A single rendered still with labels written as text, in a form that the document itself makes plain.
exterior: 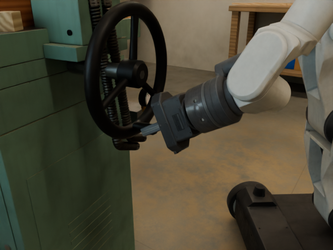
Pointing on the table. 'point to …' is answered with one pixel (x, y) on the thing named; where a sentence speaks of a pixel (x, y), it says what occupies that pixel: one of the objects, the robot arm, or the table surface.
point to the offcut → (10, 21)
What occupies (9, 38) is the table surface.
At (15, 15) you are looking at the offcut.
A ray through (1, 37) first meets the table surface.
